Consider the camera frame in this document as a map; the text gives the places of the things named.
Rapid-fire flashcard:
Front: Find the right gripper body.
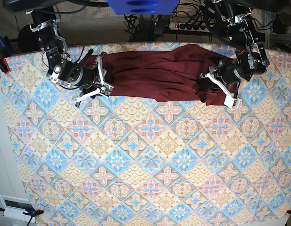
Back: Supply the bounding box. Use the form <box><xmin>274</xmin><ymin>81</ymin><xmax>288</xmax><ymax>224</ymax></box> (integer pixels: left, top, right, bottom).
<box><xmin>46</xmin><ymin>53</ymin><xmax>112</xmax><ymax>105</ymax></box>

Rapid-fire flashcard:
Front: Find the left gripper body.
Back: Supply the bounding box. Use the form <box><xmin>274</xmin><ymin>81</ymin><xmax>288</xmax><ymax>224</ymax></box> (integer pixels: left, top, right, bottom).
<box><xmin>199</xmin><ymin>60</ymin><xmax>244</xmax><ymax>98</ymax></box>

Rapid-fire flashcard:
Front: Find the dark red t-shirt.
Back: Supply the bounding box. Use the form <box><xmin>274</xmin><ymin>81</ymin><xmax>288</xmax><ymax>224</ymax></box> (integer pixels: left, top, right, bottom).
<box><xmin>83</xmin><ymin>44</ymin><xmax>238</xmax><ymax>106</ymax></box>

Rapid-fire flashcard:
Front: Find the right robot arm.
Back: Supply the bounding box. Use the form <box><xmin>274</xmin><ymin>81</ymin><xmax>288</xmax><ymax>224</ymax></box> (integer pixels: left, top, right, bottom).
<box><xmin>26</xmin><ymin>10</ymin><xmax>114</xmax><ymax>107</ymax></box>

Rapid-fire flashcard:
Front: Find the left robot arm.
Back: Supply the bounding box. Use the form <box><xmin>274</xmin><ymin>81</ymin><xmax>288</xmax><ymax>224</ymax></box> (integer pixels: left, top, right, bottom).
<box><xmin>199</xmin><ymin>0</ymin><xmax>269</xmax><ymax>98</ymax></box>

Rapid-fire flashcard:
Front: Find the black round stool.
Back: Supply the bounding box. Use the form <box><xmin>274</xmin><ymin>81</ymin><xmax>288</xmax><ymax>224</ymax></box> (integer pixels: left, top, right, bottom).
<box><xmin>17</xmin><ymin>25</ymin><xmax>40</xmax><ymax>53</ymax></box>

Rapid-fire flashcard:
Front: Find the white power strip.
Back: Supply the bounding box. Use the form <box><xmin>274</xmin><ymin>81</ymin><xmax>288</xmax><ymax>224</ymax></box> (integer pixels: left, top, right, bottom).
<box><xmin>168</xmin><ymin>22</ymin><xmax>210</xmax><ymax>33</ymax></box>

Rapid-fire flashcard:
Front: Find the black orange clamp left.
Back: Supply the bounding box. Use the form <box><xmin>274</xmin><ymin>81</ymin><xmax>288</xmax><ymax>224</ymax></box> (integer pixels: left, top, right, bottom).
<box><xmin>0</xmin><ymin>55</ymin><xmax>10</xmax><ymax>74</ymax></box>

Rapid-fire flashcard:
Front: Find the patterned tile tablecloth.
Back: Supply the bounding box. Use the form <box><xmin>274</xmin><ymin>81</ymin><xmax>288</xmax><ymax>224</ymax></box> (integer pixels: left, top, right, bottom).
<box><xmin>0</xmin><ymin>50</ymin><xmax>291</xmax><ymax>226</ymax></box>

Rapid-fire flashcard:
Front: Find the blue clamp lower left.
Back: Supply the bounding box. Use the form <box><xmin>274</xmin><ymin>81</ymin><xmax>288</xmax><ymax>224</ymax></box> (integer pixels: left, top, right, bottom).
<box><xmin>0</xmin><ymin>207</ymin><xmax>44</xmax><ymax>225</ymax></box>

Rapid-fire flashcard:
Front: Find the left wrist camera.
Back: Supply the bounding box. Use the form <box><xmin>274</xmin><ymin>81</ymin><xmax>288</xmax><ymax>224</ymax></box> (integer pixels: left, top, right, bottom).
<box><xmin>224</xmin><ymin>95</ymin><xmax>241</xmax><ymax>108</ymax></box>

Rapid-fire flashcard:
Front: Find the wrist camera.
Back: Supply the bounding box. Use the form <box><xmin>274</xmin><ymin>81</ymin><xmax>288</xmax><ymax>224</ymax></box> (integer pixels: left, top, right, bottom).
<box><xmin>224</xmin><ymin>95</ymin><xmax>241</xmax><ymax>108</ymax></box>
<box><xmin>100</xmin><ymin>84</ymin><xmax>114</xmax><ymax>98</ymax></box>

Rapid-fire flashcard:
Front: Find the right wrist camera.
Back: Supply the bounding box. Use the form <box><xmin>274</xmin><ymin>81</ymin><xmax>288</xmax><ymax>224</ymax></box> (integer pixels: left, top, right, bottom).
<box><xmin>100</xmin><ymin>84</ymin><xmax>114</xmax><ymax>98</ymax></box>

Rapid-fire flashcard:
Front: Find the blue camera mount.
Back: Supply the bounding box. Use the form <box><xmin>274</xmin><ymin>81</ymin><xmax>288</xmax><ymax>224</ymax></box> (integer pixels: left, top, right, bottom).
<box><xmin>106</xmin><ymin>0</ymin><xmax>180</xmax><ymax>15</ymax></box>

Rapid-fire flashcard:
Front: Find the white wall vent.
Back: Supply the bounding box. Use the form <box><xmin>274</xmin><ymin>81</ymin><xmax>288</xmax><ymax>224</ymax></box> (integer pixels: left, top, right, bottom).
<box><xmin>0</xmin><ymin>194</ymin><xmax>33</xmax><ymax>223</ymax></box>

